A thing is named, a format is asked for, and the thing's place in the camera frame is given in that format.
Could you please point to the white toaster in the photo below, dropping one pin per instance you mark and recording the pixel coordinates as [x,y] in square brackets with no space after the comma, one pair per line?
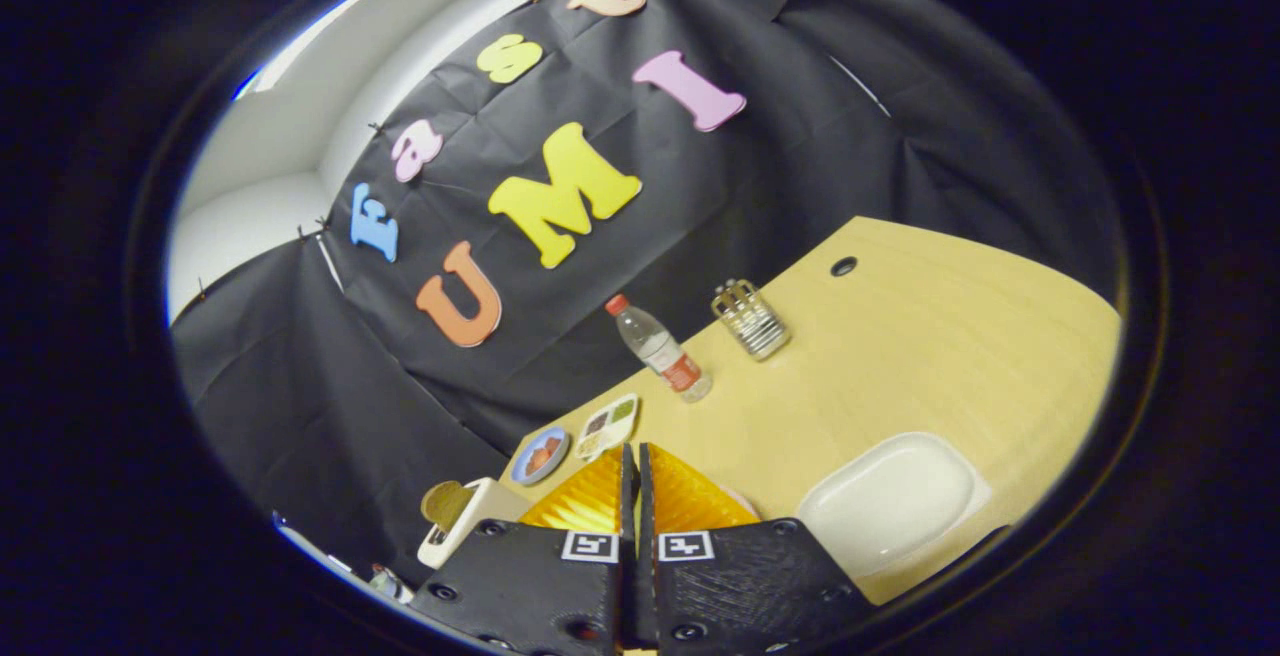
[480,516]

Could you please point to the white rectangular plate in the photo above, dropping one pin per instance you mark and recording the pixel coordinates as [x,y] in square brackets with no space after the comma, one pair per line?
[885,501]

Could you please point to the clear red-capped water bottle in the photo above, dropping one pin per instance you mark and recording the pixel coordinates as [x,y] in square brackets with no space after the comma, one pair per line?
[655,346]

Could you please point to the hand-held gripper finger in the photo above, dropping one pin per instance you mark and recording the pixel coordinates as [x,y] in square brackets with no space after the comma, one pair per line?
[646,506]
[629,506]

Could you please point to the white divided condiment tray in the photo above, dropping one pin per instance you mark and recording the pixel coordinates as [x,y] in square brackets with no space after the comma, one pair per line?
[607,426]

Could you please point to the pink plate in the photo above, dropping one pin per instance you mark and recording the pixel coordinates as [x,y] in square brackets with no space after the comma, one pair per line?
[745,503]

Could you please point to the blue plate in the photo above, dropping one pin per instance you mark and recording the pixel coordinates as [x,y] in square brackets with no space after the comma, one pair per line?
[522,471]

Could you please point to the reddish food pieces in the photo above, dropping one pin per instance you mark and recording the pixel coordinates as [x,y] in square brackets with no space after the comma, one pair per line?
[543,456]

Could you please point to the brown bread slice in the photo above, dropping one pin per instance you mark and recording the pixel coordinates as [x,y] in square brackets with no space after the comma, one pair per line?
[445,504]

